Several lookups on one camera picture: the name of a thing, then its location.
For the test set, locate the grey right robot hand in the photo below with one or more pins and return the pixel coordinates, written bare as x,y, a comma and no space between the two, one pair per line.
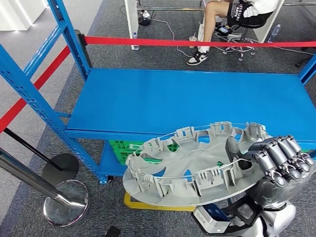
276,193

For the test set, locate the silver plastic hubcap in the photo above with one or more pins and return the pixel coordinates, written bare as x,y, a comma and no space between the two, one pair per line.
197,157

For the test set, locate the blue steel shelf rack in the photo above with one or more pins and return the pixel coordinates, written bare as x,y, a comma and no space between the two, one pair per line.
173,98

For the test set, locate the chrome swivel stool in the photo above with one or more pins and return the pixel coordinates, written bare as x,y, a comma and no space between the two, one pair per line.
244,39

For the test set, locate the clear plastic water bottle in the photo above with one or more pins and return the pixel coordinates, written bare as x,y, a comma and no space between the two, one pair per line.
274,32
135,43

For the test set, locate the black handheld device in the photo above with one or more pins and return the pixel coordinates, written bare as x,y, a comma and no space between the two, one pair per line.
225,30

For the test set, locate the drink cup with straw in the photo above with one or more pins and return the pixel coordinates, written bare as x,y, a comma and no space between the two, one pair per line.
193,42

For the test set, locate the white paper bag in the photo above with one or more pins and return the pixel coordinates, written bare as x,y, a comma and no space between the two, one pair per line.
200,32

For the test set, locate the person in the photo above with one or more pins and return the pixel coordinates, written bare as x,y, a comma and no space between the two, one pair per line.
210,19

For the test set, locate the green plastic crate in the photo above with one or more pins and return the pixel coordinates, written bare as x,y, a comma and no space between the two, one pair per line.
121,145
122,159

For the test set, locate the red barrier belt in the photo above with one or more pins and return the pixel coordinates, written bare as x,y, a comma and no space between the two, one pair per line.
53,66
160,42

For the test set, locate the black robot left foot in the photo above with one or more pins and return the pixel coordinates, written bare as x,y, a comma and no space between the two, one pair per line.
113,231

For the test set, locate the chrome stanchion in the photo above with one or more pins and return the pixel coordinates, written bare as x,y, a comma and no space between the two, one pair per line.
66,202

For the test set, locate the white lit partition block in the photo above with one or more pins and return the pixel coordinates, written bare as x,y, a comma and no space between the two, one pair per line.
14,16

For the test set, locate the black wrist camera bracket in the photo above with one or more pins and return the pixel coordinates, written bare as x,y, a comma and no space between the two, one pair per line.
233,212

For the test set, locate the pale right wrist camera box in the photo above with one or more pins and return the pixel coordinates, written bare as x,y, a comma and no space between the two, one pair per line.
207,224

